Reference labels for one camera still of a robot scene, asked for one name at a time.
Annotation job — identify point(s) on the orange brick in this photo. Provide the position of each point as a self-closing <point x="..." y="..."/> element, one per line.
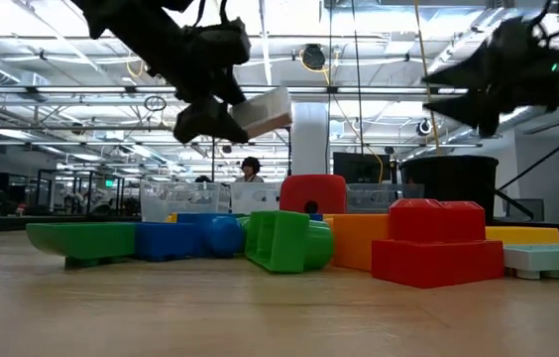
<point x="522" y="235"/>

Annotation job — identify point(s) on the small yellow toy block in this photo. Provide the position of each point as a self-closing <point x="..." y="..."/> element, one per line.
<point x="172" y="218"/>

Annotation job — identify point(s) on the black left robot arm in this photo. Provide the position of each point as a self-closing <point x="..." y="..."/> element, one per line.
<point x="136" y="30"/>

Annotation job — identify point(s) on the round black ceiling device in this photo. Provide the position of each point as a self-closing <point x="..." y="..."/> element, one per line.
<point x="424" y="127"/>

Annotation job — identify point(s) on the black round pot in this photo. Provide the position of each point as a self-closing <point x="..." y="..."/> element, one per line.
<point x="448" y="188"/>

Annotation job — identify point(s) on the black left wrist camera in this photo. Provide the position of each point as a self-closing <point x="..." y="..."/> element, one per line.
<point x="220" y="44"/>

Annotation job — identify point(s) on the red stepped toy block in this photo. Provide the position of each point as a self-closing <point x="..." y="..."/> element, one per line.
<point x="433" y="263"/>

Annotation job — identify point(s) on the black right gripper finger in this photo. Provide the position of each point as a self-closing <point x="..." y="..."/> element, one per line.
<point x="478" y="111"/>
<point x="478" y="69"/>

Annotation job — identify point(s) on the light green two-stud block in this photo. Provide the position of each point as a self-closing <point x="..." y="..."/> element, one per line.
<point x="279" y="240"/>

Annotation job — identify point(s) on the large blue toy block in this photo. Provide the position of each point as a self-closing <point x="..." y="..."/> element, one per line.
<point x="315" y="217"/>

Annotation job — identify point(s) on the smoky dark plastic container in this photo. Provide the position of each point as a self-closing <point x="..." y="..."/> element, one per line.
<point x="373" y="198"/>

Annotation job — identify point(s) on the orange sloped toy block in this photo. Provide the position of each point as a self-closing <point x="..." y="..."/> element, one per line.
<point x="354" y="240"/>

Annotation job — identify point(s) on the dark blue flat brick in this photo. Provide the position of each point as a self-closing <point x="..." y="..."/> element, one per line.
<point x="165" y="240"/>

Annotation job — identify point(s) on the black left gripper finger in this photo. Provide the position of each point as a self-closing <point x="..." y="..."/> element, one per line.
<point x="230" y="86"/>
<point x="205" y="124"/>

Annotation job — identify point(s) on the dark green flat brick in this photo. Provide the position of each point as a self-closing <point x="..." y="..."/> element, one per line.
<point x="81" y="240"/>

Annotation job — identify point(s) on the person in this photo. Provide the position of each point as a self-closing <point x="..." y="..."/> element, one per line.
<point x="202" y="179"/>
<point x="250" y="166"/>

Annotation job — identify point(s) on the white card packet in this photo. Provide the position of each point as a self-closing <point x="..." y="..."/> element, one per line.
<point x="264" y="111"/>

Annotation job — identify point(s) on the pale teal brick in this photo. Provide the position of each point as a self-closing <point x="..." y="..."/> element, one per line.
<point x="532" y="258"/>

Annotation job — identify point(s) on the clear plastic container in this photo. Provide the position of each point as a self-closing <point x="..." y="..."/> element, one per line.
<point x="185" y="198"/>
<point x="259" y="198"/>

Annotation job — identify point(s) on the red foam die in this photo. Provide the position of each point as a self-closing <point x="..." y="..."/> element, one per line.
<point x="309" y="191"/>

